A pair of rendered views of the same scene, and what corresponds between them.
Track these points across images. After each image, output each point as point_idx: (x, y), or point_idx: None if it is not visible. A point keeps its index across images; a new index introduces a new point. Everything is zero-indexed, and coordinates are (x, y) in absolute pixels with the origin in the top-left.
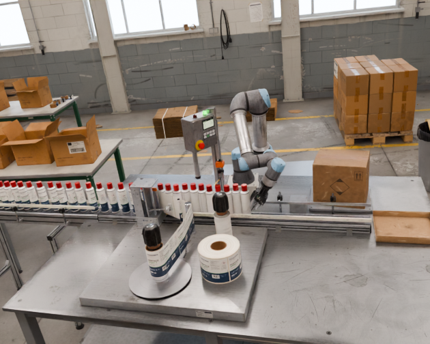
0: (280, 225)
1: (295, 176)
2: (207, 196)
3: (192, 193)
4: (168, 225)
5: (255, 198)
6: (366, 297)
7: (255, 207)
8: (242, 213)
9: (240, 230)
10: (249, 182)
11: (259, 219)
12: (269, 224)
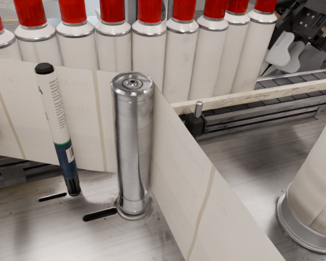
0: None
1: (202, 11)
2: (146, 44)
3: (75, 40)
4: None
5: (320, 33)
6: None
7: (275, 67)
8: (235, 91)
9: (283, 145)
10: (162, 16)
11: (279, 98)
12: (305, 107)
